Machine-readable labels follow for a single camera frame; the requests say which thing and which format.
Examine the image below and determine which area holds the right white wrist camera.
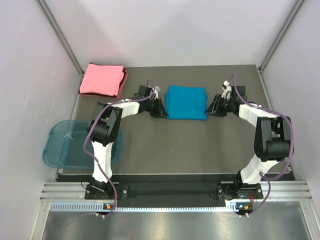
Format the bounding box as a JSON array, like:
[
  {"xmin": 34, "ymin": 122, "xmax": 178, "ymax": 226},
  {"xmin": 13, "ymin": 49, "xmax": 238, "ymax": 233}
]
[{"xmin": 221, "ymin": 80, "xmax": 232, "ymax": 99}]

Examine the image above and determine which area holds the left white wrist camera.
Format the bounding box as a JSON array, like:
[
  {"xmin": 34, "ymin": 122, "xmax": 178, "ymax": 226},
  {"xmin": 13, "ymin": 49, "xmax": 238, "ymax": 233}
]
[{"xmin": 154, "ymin": 86, "xmax": 161, "ymax": 99}]

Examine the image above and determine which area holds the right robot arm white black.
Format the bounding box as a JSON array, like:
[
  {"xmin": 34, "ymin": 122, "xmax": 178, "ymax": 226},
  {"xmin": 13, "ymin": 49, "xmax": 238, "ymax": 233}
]
[{"xmin": 205, "ymin": 81, "xmax": 292, "ymax": 201}]

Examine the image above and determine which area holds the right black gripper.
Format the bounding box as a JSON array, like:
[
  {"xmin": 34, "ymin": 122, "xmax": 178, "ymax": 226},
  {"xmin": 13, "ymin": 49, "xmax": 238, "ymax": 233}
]
[{"xmin": 204, "ymin": 94, "xmax": 235, "ymax": 118}]

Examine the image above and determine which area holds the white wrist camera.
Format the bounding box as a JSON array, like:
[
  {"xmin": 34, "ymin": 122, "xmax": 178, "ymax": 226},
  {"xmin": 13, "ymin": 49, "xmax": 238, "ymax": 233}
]
[
  {"xmin": 154, "ymin": 86, "xmax": 161, "ymax": 99},
  {"xmin": 221, "ymin": 80, "xmax": 232, "ymax": 99}
]

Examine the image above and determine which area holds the blue t shirt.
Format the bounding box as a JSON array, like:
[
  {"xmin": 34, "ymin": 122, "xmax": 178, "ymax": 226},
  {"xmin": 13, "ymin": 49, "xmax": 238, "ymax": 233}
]
[{"xmin": 164, "ymin": 85, "xmax": 208, "ymax": 121}]

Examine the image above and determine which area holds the grey slotted cable duct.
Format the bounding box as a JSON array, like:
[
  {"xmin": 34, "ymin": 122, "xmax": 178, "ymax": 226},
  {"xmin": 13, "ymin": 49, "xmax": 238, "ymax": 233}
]
[{"xmin": 50, "ymin": 201, "xmax": 252, "ymax": 213}]

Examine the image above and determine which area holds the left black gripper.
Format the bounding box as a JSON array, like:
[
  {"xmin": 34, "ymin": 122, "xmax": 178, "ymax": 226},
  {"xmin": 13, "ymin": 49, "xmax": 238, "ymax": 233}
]
[{"xmin": 144, "ymin": 96, "xmax": 169, "ymax": 118}]

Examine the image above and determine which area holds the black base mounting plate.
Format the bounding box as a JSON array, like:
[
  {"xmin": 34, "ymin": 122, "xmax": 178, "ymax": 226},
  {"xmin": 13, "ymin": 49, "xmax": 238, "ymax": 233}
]
[{"xmin": 84, "ymin": 181, "xmax": 263, "ymax": 202}]

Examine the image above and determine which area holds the blue translucent plastic bin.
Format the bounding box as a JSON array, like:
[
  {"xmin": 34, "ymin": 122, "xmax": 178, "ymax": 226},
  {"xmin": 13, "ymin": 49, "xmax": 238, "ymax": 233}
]
[{"xmin": 42, "ymin": 119, "xmax": 123, "ymax": 170}]

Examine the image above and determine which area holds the pink folded t shirt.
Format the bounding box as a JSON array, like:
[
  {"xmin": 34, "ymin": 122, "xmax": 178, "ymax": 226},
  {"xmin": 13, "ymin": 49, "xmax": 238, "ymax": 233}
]
[{"xmin": 79, "ymin": 63, "xmax": 125, "ymax": 97}]

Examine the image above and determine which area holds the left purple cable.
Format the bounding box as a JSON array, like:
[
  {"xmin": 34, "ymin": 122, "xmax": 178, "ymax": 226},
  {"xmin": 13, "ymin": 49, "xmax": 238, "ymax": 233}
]
[{"xmin": 83, "ymin": 79, "xmax": 157, "ymax": 218}]

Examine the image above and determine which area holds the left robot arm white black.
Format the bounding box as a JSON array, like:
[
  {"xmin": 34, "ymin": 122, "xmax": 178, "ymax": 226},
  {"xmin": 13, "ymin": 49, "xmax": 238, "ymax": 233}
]
[{"xmin": 83, "ymin": 85, "xmax": 169, "ymax": 199}]

